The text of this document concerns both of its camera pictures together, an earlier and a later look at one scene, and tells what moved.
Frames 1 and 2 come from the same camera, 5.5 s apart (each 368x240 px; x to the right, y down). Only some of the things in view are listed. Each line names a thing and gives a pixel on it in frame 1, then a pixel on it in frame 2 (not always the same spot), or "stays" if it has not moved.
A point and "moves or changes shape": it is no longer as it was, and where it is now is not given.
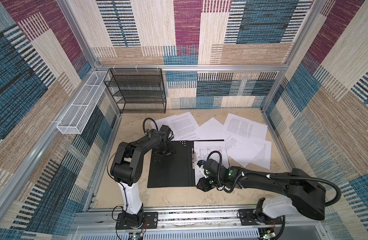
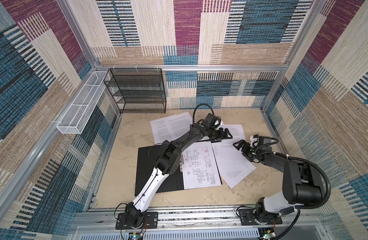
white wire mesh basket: (77, 114) stays
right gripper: (202, 183) → (244, 149)
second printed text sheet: (183, 127) stays
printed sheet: (244, 127) → (237, 133)
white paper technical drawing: (202, 149) moves or changes shape
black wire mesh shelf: (142, 90) stays
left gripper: (171, 150) → (220, 136)
